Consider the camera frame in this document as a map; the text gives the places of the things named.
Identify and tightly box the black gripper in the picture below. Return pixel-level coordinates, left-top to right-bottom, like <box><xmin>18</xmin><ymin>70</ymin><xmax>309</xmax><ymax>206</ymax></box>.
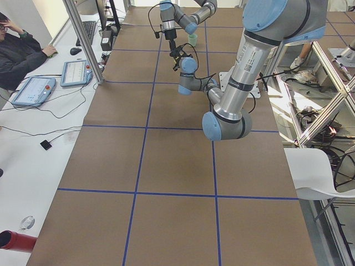
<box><xmin>171</xmin><ymin>52</ymin><xmax>185</xmax><ymax>71</ymax></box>
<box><xmin>165</xmin><ymin>29</ymin><xmax>177</xmax><ymax>54</ymax></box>

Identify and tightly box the green cup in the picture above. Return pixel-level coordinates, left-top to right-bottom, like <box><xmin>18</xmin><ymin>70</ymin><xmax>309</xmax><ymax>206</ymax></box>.
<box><xmin>187</xmin><ymin>33</ymin><xmax>197</xmax><ymax>47</ymax></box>

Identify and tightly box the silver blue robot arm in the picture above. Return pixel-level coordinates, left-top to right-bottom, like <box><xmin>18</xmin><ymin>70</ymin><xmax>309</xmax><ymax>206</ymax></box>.
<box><xmin>159</xmin><ymin>0</ymin><xmax>217</xmax><ymax>52</ymax></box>
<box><xmin>160</xmin><ymin>1</ymin><xmax>328</xmax><ymax>141</ymax></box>

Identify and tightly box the black box with label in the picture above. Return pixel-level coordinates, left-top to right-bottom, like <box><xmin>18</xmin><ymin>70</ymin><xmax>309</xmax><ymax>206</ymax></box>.
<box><xmin>100</xmin><ymin>30</ymin><xmax>113</xmax><ymax>51</ymax></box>

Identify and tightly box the black monitor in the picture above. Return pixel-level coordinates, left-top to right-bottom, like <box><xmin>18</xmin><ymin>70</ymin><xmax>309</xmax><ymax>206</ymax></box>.
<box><xmin>95</xmin><ymin>0</ymin><xmax>121</xmax><ymax>36</ymax></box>

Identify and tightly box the black keyboard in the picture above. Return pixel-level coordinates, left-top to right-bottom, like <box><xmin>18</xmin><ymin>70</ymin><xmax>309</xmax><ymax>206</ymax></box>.
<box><xmin>82</xmin><ymin>21</ymin><xmax>97</xmax><ymax>45</ymax></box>

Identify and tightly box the black computer mouse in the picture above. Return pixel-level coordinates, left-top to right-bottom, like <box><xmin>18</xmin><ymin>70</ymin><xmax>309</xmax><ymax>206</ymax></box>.
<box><xmin>69</xmin><ymin>47</ymin><xmax>82</xmax><ymax>55</ymax></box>

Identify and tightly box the far blue teach pendant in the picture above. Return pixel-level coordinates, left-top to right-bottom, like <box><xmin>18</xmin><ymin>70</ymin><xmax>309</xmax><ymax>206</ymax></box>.
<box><xmin>60</xmin><ymin>60</ymin><xmax>93</xmax><ymax>88</ymax></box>

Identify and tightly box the blue teach pendant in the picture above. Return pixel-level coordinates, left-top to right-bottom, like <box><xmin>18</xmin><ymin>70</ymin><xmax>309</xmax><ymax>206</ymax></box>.
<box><xmin>60</xmin><ymin>60</ymin><xmax>93</xmax><ymax>88</ymax></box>
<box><xmin>11</xmin><ymin>76</ymin><xmax>57</xmax><ymax>107</ymax></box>

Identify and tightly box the brown paper table cover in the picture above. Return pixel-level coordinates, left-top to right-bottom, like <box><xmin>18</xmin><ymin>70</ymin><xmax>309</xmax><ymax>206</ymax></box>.
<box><xmin>28</xmin><ymin>4</ymin><xmax>317</xmax><ymax>265</ymax></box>

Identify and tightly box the near blue teach pendant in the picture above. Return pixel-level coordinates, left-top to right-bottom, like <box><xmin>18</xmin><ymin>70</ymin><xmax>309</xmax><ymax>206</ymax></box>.
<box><xmin>11</xmin><ymin>76</ymin><xmax>57</xmax><ymax>107</ymax></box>

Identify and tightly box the person in black hoodie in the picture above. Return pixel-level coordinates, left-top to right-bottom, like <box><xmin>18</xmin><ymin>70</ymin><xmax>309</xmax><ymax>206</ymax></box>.
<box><xmin>1</xmin><ymin>13</ymin><xmax>57</xmax><ymax>91</ymax></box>

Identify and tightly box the small black square device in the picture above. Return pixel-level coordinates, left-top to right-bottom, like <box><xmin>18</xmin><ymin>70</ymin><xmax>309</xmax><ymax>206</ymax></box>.
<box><xmin>40</xmin><ymin>140</ymin><xmax>52</xmax><ymax>150</ymax></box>

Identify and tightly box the white curved chair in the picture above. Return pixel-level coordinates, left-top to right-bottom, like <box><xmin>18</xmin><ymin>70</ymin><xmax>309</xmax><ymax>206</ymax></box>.
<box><xmin>284</xmin><ymin>148</ymin><xmax>354</xmax><ymax>201</ymax></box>

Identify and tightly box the red cylinder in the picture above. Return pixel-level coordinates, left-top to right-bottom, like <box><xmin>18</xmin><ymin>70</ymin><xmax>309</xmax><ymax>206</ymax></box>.
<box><xmin>1</xmin><ymin>231</ymin><xmax>37</xmax><ymax>253</ymax></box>

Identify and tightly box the black camera cable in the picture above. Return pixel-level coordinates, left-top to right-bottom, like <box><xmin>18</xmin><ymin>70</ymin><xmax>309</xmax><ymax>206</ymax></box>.
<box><xmin>148</xmin><ymin>3</ymin><xmax>167</xmax><ymax>38</ymax></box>
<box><xmin>180</xmin><ymin>43</ymin><xmax>217</xmax><ymax>92</ymax></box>

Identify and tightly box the aluminium frame post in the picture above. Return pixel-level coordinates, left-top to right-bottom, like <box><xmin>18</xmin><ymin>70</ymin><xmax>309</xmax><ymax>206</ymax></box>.
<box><xmin>63</xmin><ymin>0</ymin><xmax>104</xmax><ymax>85</ymax></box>

